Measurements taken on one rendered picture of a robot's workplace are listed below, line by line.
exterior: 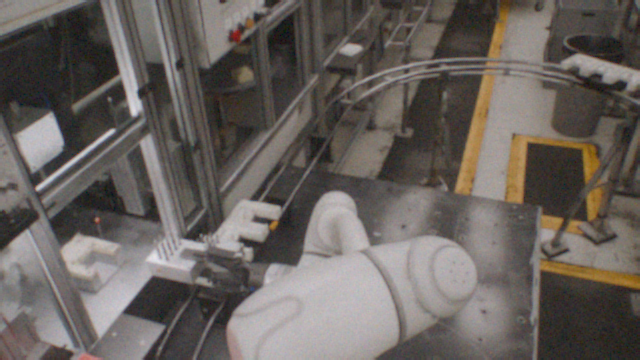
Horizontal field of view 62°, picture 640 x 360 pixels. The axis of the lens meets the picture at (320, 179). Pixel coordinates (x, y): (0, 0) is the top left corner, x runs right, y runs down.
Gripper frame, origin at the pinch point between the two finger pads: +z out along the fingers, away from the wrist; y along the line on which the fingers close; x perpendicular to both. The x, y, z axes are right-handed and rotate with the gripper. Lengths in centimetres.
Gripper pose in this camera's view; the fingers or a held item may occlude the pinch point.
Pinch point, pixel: (195, 262)
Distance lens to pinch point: 139.8
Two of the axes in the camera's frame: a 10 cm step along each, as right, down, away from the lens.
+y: -0.4, -8.1, -5.8
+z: -9.4, -1.6, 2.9
